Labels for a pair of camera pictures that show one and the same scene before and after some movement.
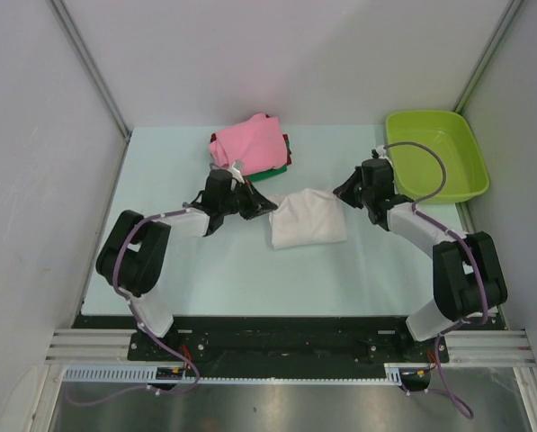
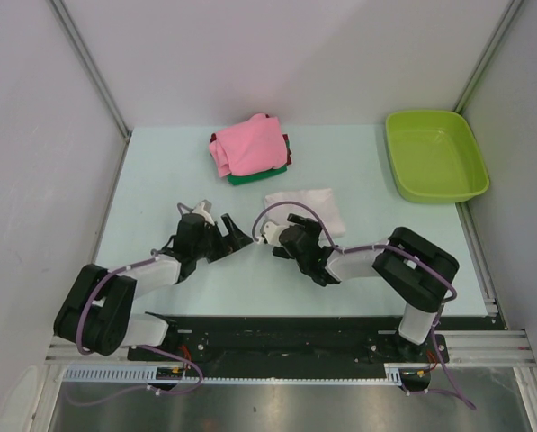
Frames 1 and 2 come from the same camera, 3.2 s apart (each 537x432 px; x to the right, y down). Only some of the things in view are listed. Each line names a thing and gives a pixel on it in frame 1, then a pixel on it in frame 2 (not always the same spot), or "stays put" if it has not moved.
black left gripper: [256, 203] -> [235, 240]
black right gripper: [344, 191] -> [313, 228]
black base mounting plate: [282, 339] stays put
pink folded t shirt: [258, 144] stays put
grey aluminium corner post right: [488, 56] stays put
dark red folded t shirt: [289, 161] stays put
